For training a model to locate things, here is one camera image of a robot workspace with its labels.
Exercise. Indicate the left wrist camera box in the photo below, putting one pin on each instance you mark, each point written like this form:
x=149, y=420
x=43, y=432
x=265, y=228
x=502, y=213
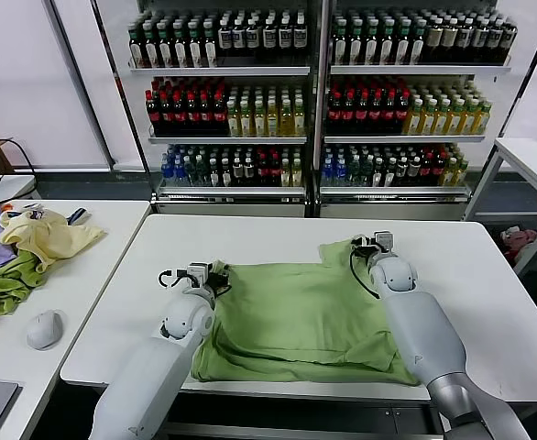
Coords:
x=199, y=274

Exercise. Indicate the dark table underframe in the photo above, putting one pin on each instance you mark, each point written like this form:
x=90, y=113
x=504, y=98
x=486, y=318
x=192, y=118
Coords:
x=319, y=419

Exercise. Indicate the green cap yellow juice bottle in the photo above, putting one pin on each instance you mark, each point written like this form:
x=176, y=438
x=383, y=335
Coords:
x=299, y=121
x=455, y=120
x=286, y=121
x=468, y=120
x=461, y=174
x=247, y=121
x=259, y=121
x=428, y=120
x=483, y=120
x=441, y=120
x=233, y=121
x=298, y=174
x=450, y=173
x=286, y=174
x=414, y=120
x=273, y=121

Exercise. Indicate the white cap dark label bottle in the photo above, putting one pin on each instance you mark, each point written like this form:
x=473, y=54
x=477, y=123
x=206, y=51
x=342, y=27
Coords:
x=480, y=43
x=225, y=39
x=495, y=43
x=509, y=43
x=284, y=39
x=300, y=39
x=465, y=43
x=238, y=39
x=269, y=39
x=253, y=39

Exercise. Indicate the white metal-frame table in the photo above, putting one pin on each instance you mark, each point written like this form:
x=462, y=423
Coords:
x=525, y=153

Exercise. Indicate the beige label brown bottle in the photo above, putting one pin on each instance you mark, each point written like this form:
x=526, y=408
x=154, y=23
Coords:
x=249, y=173
x=402, y=173
x=414, y=173
x=237, y=173

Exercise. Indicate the crumpled green garment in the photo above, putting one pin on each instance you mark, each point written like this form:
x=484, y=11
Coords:
x=7, y=279

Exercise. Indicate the white label black bottle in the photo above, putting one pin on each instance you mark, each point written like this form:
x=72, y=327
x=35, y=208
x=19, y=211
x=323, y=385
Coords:
x=214, y=173
x=226, y=173
x=378, y=173
x=390, y=173

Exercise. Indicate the grey computer mouse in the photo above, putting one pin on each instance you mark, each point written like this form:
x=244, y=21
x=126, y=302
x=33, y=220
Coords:
x=44, y=330

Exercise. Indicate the beige label dark bottle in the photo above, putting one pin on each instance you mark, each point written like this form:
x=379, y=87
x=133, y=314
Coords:
x=434, y=43
x=450, y=43

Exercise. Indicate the red cap cola bottle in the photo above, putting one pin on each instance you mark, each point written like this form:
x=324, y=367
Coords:
x=217, y=117
x=166, y=117
x=389, y=114
x=375, y=114
x=333, y=114
x=347, y=114
x=178, y=117
x=438, y=172
x=274, y=173
x=153, y=117
x=204, y=117
x=403, y=114
x=361, y=114
x=191, y=117
x=426, y=172
x=262, y=173

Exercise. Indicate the green cap white label bottle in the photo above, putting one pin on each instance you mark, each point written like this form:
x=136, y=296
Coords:
x=210, y=50
x=402, y=48
x=195, y=50
x=180, y=50
x=165, y=50
x=386, y=48
x=371, y=48
x=137, y=50
x=151, y=50
x=418, y=48
x=355, y=48
x=340, y=48

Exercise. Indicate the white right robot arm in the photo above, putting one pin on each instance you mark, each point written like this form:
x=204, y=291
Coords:
x=415, y=330

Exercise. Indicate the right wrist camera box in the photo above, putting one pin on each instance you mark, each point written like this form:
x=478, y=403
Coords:
x=384, y=240

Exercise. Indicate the white drinks display shelf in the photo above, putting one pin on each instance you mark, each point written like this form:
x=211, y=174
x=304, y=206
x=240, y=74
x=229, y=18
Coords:
x=410, y=69
x=227, y=71

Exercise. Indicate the brown cardboard box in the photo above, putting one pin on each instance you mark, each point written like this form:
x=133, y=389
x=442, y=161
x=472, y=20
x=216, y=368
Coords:
x=0, y=156

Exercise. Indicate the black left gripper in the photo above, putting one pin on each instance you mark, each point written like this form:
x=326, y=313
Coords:
x=219, y=279

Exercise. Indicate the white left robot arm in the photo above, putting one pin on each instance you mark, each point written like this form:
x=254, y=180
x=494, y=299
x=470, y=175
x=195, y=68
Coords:
x=158, y=366

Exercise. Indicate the dark green drink bottle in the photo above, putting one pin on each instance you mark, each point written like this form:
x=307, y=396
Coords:
x=189, y=172
x=201, y=172
x=366, y=172
x=353, y=172

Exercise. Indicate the pale yellow garment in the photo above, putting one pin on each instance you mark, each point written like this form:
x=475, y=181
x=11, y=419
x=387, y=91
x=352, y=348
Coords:
x=58, y=238

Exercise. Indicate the pink clothes pile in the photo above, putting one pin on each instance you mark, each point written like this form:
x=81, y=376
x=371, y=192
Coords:
x=520, y=238

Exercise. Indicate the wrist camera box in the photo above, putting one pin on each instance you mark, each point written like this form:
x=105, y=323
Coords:
x=199, y=274
x=384, y=240

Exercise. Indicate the blue plastic water bottle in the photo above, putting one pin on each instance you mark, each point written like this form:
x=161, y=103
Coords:
x=327, y=172
x=178, y=172
x=340, y=172
x=166, y=172

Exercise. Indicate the blue striped white cloth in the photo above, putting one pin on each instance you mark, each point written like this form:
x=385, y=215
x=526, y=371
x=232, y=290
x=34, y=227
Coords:
x=78, y=215

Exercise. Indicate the light green t-shirt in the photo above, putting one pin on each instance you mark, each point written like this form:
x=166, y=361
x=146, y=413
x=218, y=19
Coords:
x=296, y=311

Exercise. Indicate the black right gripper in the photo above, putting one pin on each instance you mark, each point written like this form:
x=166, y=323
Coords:
x=364, y=247

